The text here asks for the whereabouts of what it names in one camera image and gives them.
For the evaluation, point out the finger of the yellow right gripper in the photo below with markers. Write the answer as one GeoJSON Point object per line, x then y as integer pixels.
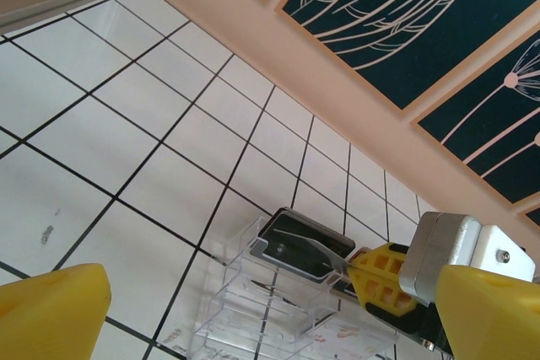
{"type": "Point", "coordinates": [379, 297]}
{"type": "Point", "coordinates": [384, 259]}

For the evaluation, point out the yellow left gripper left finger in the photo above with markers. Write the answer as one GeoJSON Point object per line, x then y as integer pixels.
{"type": "Point", "coordinates": [46, 318]}

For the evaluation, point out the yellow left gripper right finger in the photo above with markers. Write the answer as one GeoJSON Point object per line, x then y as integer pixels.
{"type": "Point", "coordinates": [493, 322]}

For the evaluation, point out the white floral card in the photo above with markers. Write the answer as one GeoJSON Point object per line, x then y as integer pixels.
{"type": "Point", "coordinates": [341, 336]}

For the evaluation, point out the black VIP card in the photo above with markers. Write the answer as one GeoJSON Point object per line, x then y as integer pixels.
{"type": "Point", "coordinates": [295, 246]}

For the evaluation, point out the clear acrylic card stand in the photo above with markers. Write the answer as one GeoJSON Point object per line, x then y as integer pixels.
{"type": "Point", "coordinates": [253, 305]}

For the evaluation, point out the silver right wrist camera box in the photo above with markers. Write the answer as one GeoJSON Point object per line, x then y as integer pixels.
{"type": "Point", "coordinates": [443, 250]}

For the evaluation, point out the aluminium table side rail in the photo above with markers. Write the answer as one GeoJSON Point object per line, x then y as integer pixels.
{"type": "Point", "coordinates": [50, 8]}

